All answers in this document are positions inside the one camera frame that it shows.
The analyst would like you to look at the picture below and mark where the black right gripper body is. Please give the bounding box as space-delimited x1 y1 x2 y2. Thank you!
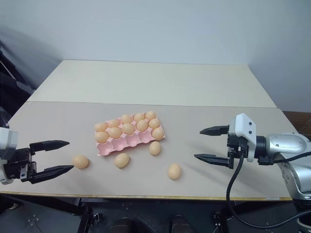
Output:
226 132 248 169

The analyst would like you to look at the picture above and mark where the dark rounded shape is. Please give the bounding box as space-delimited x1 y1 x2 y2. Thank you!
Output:
171 214 193 233
116 216 137 233

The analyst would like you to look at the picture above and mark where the pink plastic egg tray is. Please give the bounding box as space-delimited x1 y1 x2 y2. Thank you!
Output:
94 116 167 157

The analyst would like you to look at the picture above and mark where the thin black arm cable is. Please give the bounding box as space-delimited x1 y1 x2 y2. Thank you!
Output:
258 151 311 166

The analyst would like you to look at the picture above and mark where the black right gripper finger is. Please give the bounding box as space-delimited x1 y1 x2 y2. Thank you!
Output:
199 124 230 137
193 153 231 168

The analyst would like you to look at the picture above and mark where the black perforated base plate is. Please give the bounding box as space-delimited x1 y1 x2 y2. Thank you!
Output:
0 198 85 233
229 200 300 233

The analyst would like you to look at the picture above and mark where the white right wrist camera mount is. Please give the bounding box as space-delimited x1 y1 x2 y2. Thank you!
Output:
229 113 258 163

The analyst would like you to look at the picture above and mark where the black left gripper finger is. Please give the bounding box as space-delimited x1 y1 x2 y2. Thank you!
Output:
29 139 70 154
29 165 75 184

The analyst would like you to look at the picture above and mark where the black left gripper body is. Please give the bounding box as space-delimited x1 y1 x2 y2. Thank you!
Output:
3 147 38 183

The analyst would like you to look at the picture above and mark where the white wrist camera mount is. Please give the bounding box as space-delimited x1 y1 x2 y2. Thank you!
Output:
0 127 19 185
229 113 258 163

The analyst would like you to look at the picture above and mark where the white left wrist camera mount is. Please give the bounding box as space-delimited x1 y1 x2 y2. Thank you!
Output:
0 127 19 185

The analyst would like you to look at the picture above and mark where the black equipment beside table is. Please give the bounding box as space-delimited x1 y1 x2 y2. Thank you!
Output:
0 38 37 129

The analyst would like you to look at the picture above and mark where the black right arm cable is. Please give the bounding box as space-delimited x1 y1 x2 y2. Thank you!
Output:
225 148 311 230

